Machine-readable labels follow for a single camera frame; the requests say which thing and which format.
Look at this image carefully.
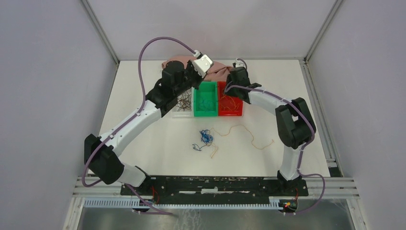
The light blue cable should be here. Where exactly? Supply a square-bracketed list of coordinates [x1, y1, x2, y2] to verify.
[199, 97, 215, 110]

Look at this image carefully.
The pink cloth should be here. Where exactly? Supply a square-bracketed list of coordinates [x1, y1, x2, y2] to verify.
[161, 55, 233, 82]

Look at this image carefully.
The green plastic bin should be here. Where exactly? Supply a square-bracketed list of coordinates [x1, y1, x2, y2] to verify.
[193, 81, 218, 117]

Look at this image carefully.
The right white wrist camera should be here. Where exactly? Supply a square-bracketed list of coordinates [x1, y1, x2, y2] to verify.
[233, 58, 247, 69]

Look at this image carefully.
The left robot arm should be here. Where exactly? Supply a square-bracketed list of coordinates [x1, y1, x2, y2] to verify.
[82, 58, 213, 195]

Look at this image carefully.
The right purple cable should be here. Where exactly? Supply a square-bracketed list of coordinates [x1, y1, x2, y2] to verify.
[223, 58, 327, 216]

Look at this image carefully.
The clear plastic bin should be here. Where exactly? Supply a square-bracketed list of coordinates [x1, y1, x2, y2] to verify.
[171, 88, 193, 118]

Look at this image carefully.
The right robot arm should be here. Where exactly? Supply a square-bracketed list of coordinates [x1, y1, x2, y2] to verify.
[225, 66, 316, 196]

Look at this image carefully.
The red plastic bin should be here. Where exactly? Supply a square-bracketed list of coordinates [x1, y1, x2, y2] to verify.
[217, 81, 243, 116]

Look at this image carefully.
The white slotted cable duct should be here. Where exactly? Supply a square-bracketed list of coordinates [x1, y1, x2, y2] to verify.
[83, 198, 286, 210]

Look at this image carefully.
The brown cable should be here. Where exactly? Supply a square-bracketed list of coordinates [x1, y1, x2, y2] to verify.
[176, 92, 193, 112]

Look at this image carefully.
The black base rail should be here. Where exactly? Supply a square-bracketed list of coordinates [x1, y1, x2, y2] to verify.
[134, 175, 309, 205]

